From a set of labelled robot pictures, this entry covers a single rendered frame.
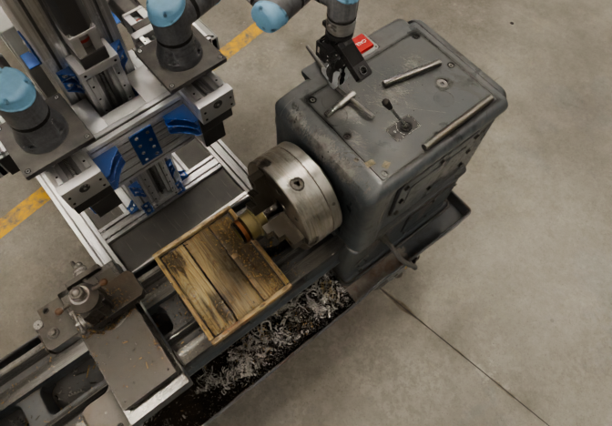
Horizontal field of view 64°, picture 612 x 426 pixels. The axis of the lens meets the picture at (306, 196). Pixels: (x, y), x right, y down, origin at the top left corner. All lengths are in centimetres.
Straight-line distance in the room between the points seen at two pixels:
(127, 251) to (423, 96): 158
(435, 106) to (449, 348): 138
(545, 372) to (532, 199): 92
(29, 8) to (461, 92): 124
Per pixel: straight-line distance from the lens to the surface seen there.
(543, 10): 401
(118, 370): 154
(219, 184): 254
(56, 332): 169
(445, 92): 156
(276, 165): 138
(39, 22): 164
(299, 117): 145
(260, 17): 119
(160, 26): 160
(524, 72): 354
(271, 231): 143
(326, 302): 192
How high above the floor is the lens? 241
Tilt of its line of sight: 63 degrees down
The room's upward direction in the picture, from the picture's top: 3 degrees clockwise
